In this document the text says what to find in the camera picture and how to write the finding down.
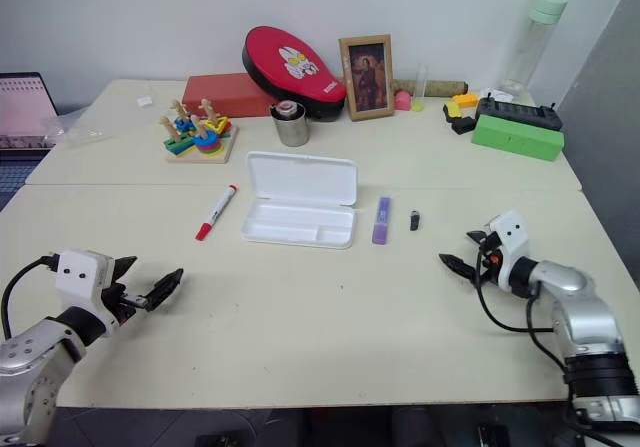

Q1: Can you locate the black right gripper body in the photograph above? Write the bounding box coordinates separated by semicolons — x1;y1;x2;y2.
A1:
474;231;503;288

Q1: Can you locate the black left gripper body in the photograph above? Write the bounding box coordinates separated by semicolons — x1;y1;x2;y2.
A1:
98;260;151;326

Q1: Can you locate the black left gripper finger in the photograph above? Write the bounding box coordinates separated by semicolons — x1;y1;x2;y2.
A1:
145;268;185;312
112;255;139;285

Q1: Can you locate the white plastic case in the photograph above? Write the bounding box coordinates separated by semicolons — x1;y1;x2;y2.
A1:
241;150;360;250

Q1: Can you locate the purple eraser stick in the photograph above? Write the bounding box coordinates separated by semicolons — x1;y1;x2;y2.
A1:
371;196;393;247

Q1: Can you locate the red whiteboard marker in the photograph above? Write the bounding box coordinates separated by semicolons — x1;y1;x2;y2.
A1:
194;183;240;242

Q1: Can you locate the green foam block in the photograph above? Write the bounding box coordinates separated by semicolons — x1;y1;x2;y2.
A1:
470;114;566;163

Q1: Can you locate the yellow black small object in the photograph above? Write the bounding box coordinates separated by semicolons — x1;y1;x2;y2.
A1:
441;100;464;125

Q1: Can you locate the clear plastic bag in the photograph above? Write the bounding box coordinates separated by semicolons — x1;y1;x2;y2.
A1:
41;114;119;151

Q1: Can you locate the crumpled white paper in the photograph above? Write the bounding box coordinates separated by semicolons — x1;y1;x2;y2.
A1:
479;85;519;104

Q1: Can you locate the wooden shape stacking toy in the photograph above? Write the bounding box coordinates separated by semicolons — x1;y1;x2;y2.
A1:
158;97;241;166

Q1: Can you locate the brown rolled mat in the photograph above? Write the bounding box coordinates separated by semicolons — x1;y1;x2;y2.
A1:
391;79;469;98

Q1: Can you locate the clear tube yellow-green base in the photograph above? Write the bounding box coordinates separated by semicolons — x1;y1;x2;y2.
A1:
411;63;431;113

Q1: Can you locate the laptop with pink screen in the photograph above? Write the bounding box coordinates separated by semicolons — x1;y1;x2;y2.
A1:
0;71;61;154

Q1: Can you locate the wooden framed picture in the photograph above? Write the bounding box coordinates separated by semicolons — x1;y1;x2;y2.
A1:
338;33;397;122

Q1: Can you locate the clear bottle green lid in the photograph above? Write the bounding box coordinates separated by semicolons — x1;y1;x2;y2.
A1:
501;0;569;94

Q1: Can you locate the red rectangular box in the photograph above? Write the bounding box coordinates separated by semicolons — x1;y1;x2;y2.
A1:
180;72;279;119

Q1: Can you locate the stainless steel cup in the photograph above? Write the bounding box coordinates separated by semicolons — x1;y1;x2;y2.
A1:
270;101;309;149

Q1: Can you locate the red black boxing pad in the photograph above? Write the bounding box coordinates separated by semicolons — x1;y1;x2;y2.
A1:
241;25;348;122

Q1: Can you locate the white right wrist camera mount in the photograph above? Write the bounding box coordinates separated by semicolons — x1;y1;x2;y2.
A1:
488;210;531;294

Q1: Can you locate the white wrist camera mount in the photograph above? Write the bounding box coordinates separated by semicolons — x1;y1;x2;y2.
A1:
54;250;119;329
488;210;531;294

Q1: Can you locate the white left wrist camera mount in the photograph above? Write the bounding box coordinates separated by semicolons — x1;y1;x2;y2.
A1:
54;250;119;329

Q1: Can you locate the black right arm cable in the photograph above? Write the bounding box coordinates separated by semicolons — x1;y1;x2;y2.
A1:
473;249;572;371

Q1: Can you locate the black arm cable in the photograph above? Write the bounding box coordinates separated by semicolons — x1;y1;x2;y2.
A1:
473;249;572;371
0;255;57;341

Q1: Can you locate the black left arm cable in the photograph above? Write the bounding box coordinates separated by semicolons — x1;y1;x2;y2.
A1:
0;255;57;341

